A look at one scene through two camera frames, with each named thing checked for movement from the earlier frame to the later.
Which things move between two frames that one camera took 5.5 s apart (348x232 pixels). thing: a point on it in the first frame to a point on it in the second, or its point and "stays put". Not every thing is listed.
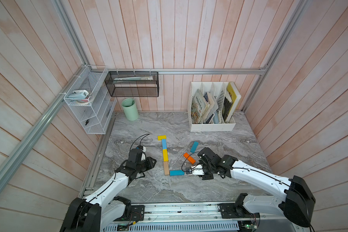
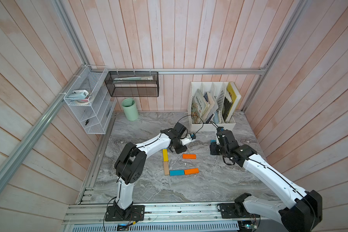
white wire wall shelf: (92, 105) stays put
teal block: (177, 172) stays put
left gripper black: (150, 163) to (182, 149)
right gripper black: (206, 177) to (212, 149)
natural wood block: (166, 168) stays put
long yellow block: (165, 155) stays put
